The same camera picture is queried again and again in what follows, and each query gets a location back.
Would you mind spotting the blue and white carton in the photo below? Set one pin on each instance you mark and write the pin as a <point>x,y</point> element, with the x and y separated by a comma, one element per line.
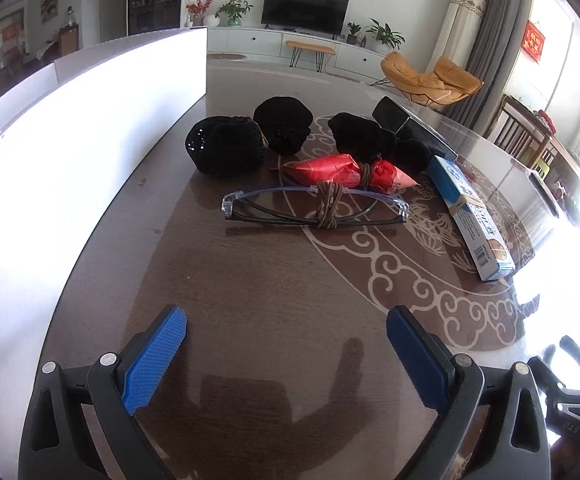
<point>470,210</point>

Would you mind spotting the red wall hanging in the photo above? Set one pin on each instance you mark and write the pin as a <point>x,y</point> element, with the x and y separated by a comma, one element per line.
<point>533,41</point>

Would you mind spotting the brown patterned desktop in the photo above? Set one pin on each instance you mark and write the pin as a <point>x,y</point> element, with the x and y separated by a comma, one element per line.
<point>270,285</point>

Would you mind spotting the grey curtain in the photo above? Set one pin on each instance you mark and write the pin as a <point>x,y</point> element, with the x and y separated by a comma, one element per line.
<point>500,50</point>

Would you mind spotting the black flat-screen television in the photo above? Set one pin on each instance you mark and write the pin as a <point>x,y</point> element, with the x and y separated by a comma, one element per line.
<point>305,10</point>

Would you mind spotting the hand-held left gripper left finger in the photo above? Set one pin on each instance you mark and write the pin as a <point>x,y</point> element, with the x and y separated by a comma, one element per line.
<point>152,360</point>

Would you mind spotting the large leafy potted plant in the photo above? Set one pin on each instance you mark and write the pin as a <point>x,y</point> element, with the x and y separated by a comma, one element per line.
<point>384,35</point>

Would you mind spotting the orange rocking chair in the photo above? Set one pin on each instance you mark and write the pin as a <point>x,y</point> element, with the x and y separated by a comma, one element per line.
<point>420,80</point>

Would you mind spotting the black rectangular box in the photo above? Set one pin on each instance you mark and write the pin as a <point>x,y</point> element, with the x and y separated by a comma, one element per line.
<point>395,115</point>

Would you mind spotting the wooden bench with metal legs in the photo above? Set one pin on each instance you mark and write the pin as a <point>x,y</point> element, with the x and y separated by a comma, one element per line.
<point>311,47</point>

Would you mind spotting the white round vase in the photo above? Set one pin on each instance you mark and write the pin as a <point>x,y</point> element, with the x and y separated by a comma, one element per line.
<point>212,20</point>

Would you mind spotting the framed wall painting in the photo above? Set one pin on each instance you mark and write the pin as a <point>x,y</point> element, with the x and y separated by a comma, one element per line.
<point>49,2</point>

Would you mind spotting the red door hanging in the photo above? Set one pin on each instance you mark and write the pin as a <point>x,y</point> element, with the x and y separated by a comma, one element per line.
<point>10,37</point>

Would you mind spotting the dark wooden chair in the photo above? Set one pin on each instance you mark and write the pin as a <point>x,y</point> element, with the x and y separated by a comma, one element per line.
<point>520,132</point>

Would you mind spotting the red flower bouquet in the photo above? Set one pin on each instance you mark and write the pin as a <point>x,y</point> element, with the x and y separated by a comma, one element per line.
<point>198,9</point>

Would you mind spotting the green potted plant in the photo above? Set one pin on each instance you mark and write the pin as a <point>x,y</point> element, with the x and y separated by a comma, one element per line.
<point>233,10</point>

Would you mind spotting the white television cabinet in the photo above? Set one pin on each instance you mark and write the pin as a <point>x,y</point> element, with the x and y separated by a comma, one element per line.
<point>260,40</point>

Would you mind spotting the clear-framed glasses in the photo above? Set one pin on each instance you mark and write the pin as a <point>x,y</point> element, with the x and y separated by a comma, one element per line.
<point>327,200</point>

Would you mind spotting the black sequinned velvet pouch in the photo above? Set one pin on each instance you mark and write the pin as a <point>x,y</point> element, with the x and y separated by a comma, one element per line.
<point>227,145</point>

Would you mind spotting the long white storage box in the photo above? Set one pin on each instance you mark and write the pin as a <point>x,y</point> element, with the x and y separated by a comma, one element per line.
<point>94,135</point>

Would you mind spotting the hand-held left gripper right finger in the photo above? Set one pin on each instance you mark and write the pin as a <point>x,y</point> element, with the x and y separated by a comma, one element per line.
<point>417,360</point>

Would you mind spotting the covered standing air conditioner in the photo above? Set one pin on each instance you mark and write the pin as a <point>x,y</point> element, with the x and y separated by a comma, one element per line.
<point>457,30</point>

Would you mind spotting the black flat device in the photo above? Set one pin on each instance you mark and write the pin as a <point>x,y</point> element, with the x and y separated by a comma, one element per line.
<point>545,192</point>

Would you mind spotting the small potted plant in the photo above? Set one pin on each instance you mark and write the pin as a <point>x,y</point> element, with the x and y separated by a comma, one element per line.
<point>354,32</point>

